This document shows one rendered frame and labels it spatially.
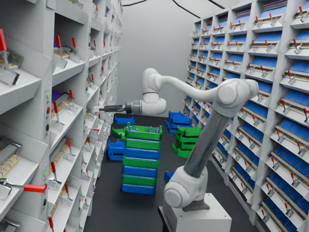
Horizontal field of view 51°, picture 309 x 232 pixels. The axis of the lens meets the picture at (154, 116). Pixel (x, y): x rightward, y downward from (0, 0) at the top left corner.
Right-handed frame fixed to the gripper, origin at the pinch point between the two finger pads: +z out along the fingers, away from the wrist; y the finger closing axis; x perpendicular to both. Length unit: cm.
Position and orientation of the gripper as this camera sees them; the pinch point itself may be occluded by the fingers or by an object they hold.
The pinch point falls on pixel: (99, 108)
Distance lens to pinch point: 201.9
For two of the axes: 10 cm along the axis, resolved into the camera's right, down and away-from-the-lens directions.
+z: -10.0, 0.4, -0.6
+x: -0.3, -9.8, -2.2
